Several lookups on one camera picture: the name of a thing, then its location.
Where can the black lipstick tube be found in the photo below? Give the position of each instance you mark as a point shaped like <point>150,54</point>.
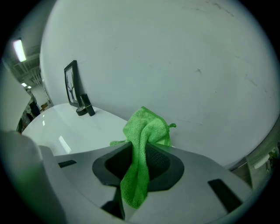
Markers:
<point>88,106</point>

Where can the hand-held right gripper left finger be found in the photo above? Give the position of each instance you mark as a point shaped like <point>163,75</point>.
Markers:
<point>83,175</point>

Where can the white round table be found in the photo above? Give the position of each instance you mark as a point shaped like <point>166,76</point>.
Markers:
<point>76,129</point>

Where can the black picture frame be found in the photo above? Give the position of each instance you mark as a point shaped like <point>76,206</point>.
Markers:
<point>71,87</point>

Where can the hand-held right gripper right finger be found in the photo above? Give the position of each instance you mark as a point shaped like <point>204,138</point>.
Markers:
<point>197,175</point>

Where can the long ceiling light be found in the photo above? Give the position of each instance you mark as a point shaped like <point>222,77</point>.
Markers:
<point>19,50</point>

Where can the green cloth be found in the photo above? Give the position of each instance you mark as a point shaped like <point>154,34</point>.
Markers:
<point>140,135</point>

